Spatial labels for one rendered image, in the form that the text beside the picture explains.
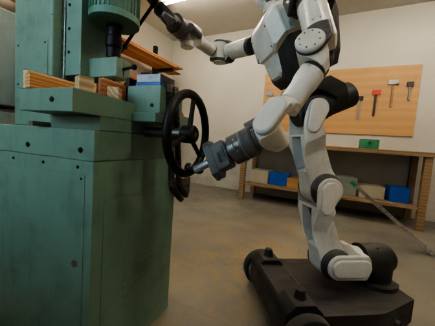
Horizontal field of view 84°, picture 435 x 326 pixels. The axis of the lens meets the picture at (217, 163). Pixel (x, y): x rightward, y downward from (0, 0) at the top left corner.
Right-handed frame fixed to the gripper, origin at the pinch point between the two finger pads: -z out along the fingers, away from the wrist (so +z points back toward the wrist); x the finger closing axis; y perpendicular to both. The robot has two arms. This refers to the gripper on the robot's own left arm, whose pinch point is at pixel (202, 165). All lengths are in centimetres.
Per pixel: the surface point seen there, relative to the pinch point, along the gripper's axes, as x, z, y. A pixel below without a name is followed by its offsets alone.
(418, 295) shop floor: -92, 47, -117
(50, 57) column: 58, -35, 16
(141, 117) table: 21.8, -11.4, 7.3
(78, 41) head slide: 60, -24, 13
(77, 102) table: 21.6, -14.3, 27.2
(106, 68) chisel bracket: 48, -20, 7
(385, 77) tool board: 90, 150, -304
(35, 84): 33, -25, 29
